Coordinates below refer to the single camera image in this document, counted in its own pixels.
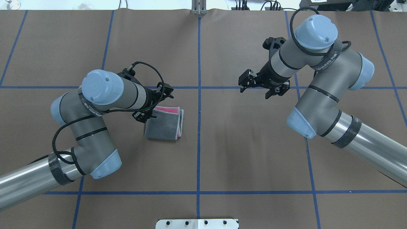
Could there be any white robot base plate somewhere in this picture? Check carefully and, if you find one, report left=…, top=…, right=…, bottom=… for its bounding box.
left=155, top=219, right=240, bottom=229

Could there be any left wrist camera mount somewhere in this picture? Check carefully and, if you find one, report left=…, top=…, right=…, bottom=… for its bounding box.
left=131, top=109, right=157, bottom=123

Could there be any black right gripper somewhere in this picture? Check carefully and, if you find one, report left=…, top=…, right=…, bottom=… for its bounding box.
left=238, top=61, right=291, bottom=97

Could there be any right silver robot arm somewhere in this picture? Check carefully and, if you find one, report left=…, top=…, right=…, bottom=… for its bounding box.
left=238, top=11, right=407, bottom=186

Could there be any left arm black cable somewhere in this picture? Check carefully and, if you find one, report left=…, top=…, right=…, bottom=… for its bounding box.
left=52, top=61, right=166, bottom=166

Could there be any black box on bench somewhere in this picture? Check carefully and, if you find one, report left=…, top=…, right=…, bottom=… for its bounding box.
left=299, top=0, right=394, bottom=12

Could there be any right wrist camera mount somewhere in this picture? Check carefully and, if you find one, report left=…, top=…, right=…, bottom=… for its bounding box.
left=262, top=37, right=286, bottom=60

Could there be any pink and grey towel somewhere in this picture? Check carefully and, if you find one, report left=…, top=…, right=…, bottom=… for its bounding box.
left=144, top=106, right=184, bottom=140

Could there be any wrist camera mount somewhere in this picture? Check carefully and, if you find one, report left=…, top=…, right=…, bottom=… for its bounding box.
left=262, top=37, right=286, bottom=60
left=131, top=109, right=157, bottom=123

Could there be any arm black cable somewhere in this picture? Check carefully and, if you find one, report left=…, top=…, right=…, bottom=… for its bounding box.
left=52, top=61, right=166, bottom=166
left=289, top=7, right=352, bottom=77

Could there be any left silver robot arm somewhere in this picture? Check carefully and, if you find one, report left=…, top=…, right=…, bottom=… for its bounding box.
left=1, top=69, right=173, bottom=211

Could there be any aluminium frame post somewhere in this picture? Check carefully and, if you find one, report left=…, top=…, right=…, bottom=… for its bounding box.
left=191, top=0, right=207, bottom=16

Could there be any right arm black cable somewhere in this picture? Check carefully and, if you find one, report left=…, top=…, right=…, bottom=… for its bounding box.
left=289, top=7, right=352, bottom=77

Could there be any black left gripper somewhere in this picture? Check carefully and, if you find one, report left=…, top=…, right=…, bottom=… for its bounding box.
left=145, top=83, right=174, bottom=112

